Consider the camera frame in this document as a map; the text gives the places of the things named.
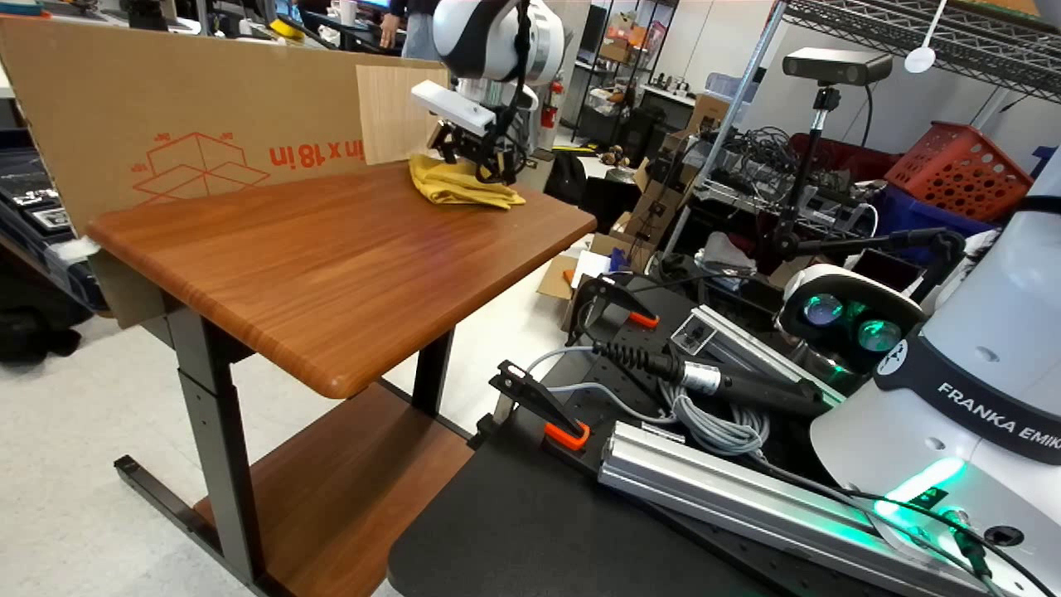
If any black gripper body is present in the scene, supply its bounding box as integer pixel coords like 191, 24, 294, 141
428, 103, 538, 180

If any yellow towel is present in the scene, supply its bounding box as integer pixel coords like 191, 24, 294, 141
403, 145, 530, 215

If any open cardboard box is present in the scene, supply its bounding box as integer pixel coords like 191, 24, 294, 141
538, 230, 655, 304

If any brown cardboard sheet red print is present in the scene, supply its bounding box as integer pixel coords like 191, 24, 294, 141
0, 10, 374, 237

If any brown wooden lower shelf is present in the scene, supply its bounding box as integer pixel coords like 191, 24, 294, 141
179, 379, 476, 597

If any blue plastic bin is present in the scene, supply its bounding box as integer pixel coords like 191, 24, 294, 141
874, 186, 998, 242

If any white round-headed rod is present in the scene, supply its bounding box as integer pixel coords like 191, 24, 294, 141
900, 0, 951, 77

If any red plastic crate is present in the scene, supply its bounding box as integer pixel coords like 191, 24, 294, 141
882, 119, 1034, 226

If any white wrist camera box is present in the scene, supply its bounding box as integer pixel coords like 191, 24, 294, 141
408, 77, 500, 141

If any black clamp orange handle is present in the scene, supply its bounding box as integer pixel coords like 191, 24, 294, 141
565, 271, 666, 349
488, 358, 597, 458

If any silver aluminium extrusion rail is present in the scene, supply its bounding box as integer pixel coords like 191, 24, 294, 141
592, 423, 998, 597
666, 304, 799, 384

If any black cylindrical handle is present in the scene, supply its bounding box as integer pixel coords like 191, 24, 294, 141
592, 335, 832, 423

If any grey cable bundle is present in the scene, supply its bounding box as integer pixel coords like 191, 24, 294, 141
651, 384, 775, 458

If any black camera on stand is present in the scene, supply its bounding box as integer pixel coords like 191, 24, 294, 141
780, 43, 895, 226

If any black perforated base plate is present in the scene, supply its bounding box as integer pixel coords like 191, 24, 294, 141
384, 329, 887, 597

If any black stereo camera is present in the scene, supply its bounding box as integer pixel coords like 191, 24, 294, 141
775, 261, 927, 368

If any black metal table frame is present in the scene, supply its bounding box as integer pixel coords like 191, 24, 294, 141
110, 294, 458, 597

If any metal wire shelf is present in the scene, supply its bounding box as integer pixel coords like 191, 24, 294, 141
780, 0, 1061, 109

